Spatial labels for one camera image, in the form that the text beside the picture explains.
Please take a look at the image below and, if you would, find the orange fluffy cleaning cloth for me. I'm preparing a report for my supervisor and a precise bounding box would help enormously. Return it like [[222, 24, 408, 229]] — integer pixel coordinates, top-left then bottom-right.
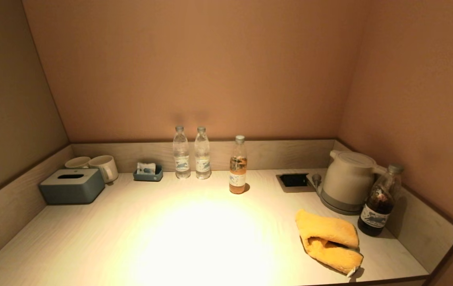
[[295, 209, 364, 278]]

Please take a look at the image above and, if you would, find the clear water bottle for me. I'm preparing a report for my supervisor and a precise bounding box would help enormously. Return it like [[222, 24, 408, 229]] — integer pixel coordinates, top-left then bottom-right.
[[194, 126, 212, 180], [173, 125, 191, 179]]

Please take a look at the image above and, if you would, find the amber tea bottle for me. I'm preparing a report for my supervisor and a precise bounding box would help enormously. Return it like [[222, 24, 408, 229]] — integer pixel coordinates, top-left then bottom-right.
[[229, 135, 248, 194]]

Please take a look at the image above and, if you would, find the black recessed power socket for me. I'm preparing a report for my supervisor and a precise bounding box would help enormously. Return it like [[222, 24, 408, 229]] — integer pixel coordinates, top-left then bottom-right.
[[276, 173, 310, 188]]

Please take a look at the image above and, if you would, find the small blue tray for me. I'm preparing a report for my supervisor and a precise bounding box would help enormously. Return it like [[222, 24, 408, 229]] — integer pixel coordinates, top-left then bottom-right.
[[133, 165, 164, 182]]

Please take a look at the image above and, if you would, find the cream electric kettle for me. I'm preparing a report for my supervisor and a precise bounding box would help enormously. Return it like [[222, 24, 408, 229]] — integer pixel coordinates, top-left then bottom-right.
[[322, 150, 387, 205]]

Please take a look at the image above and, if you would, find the grey kettle base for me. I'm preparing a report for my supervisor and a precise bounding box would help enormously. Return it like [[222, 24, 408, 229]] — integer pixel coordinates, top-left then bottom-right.
[[308, 173, 364, 216]]

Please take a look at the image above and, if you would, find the grey-blue tissue box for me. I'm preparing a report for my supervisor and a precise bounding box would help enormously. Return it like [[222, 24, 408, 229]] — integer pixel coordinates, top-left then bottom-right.
[[38, 168, 105, 205]]

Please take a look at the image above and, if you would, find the dark drink bottle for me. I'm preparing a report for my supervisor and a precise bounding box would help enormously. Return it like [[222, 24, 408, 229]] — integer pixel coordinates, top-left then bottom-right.
[[357, 163, 405, 237]]

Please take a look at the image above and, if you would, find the wooden desk rim panel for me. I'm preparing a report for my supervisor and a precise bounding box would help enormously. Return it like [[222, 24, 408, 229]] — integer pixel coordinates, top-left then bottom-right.
[[0, 138, 453, 286]]

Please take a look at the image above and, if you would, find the white ceramic mug with handle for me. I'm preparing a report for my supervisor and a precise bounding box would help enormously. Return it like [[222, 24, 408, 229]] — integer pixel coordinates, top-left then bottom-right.
[[88, 155, 119, 184]]

